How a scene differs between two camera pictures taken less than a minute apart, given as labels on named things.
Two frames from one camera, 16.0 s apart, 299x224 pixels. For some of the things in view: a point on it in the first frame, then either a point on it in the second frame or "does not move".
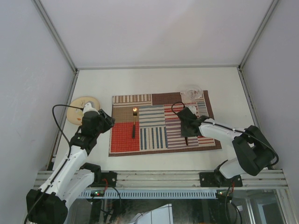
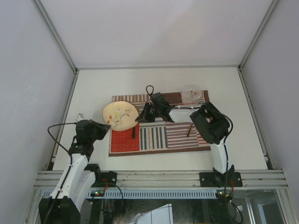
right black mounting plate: (216, 179) does not move
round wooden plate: (74, 115) -> (120, 115)
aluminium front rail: (265, 178) does not move
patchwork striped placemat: (157, 126) does not move
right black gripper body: (184, 131) -> (150, 113)
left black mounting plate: (111, 178) does not move
